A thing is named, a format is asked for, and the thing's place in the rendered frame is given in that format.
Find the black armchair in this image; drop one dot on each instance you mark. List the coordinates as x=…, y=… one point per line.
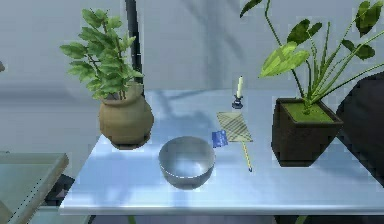
x=365, y=123

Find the glass side table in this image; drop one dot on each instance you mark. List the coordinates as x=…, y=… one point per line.
x=26, y=180

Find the yellow pencil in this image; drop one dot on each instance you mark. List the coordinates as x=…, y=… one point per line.
x=246, y=156

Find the grey metal bowl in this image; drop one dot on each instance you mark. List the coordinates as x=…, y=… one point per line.
x=186, y=160

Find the tan checked cloth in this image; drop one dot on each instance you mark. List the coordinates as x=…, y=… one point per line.
x=235, y=126

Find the black floor lamp pole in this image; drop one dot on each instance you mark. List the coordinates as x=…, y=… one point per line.
x=134, y=36

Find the leafy plant in tan pot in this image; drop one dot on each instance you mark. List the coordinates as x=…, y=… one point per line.
x=125, y=116

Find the white table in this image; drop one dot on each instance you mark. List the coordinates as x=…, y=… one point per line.
x=233, y=190

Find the tall plant in black pot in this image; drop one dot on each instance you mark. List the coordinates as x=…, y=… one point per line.
x=301, y=136

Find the white candle on dark holder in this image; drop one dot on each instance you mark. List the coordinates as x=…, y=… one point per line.
x=239, y=89

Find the small blue card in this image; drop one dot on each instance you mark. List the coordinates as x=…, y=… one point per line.
x=219, y=138

